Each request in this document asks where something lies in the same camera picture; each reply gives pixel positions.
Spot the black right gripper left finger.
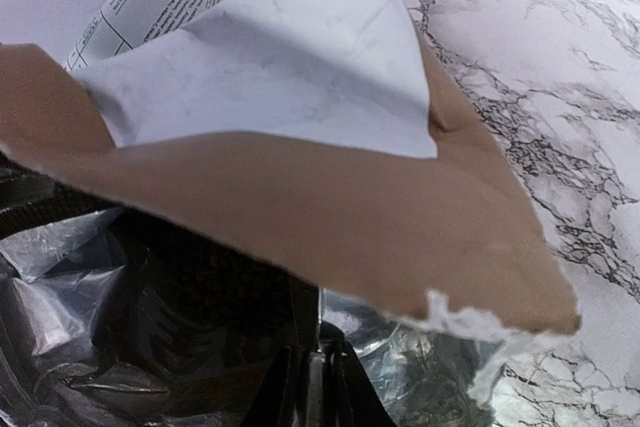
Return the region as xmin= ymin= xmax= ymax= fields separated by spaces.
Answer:
xmin=240 ymin=346 xmax=300 ymax=427

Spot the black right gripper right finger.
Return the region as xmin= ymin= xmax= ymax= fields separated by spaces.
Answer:
xmin=328 ymin=338 xmax=396 ymax=427

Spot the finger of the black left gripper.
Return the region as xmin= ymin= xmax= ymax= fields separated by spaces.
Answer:
xmin=0 ymin=154 xmax=115 ymax=237

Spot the silver metal scoop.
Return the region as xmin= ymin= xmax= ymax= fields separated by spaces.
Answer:
xmin=289 ymin=277 xmax=326 ymax=427

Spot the brown white dog food bag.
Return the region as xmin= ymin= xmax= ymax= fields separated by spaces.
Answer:
xmin=1 ymin=0 xmax=582 ymax=426

